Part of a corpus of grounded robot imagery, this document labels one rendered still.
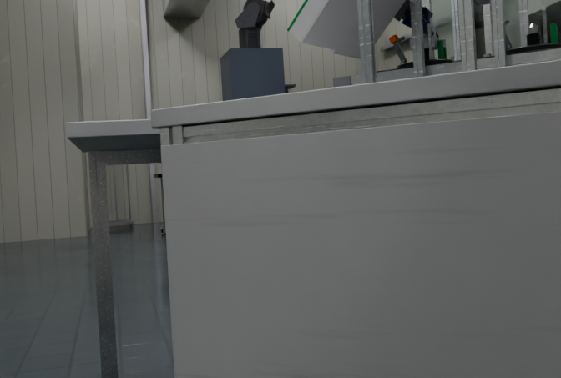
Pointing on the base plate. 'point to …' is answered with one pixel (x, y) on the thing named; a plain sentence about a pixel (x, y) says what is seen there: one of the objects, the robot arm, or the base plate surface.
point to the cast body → (427, 39)
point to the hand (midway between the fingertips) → (426, 27)
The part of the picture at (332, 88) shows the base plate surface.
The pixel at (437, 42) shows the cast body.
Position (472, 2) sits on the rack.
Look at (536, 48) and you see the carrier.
